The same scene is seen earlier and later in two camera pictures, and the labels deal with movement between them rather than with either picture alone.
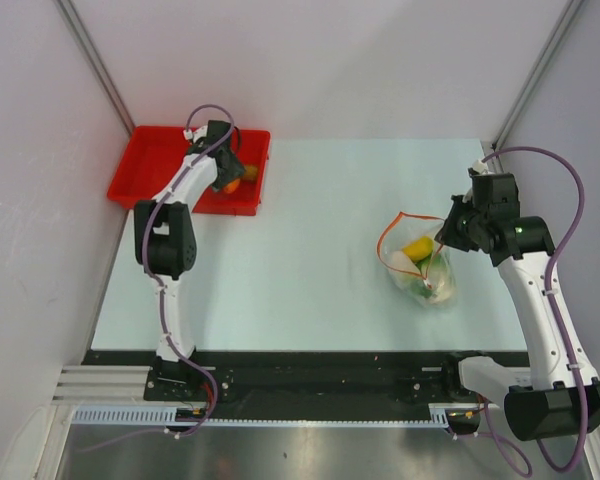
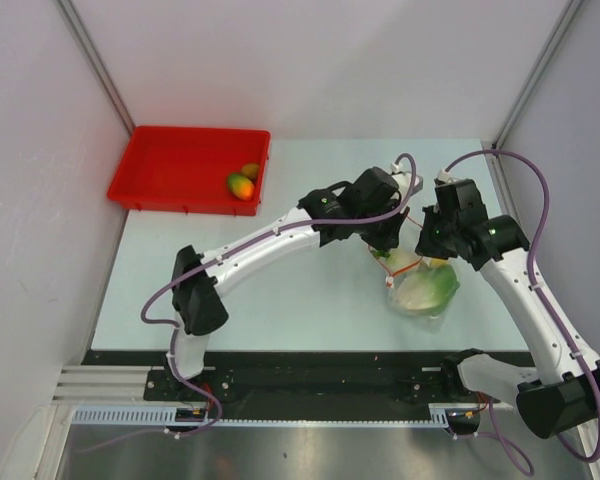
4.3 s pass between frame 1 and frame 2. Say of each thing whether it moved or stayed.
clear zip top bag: moved
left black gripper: moved
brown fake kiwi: stayed
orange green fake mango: moved
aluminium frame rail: stayed
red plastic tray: stayed
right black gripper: moved
